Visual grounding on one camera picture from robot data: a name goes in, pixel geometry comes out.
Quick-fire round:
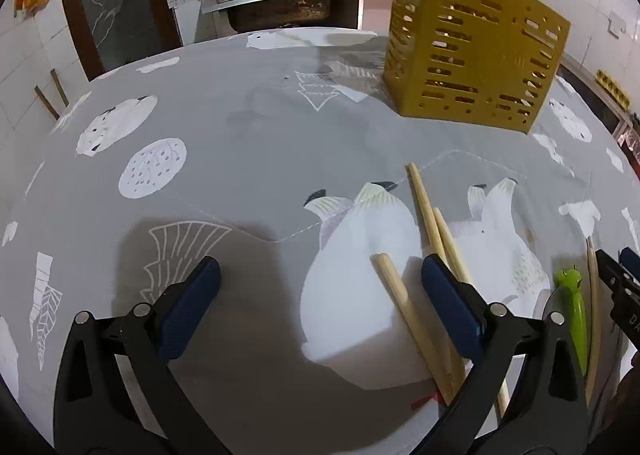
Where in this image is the brown framed glass door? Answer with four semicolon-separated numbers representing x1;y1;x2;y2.
56;0;183;80

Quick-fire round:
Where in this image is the yellow slotted utensil holder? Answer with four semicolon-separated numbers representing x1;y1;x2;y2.
382;0;572;136

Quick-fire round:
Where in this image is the thin wooden stick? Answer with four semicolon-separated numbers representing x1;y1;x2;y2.
34;85;60;120
51;69;70;106

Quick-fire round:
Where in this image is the kitchen counter cabinet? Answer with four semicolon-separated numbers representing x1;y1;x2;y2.
555;57;640;156

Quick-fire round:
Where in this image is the stainless steel sink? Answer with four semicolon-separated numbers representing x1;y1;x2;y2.
202;0;361;33

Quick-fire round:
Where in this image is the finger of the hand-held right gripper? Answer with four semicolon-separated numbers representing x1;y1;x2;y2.
595;248;632;298
619;247;640;286

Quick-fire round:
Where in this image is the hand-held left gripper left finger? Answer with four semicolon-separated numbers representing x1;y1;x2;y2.
52;256;231;455

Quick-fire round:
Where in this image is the grey printed tablecloth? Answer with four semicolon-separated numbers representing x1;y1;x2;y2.
0;27;640;455

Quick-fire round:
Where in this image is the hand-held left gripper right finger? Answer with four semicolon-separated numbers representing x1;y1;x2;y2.
415;255;588;455

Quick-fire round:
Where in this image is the green frog-handled utensil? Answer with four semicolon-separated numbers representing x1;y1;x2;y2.
542;266;588;378

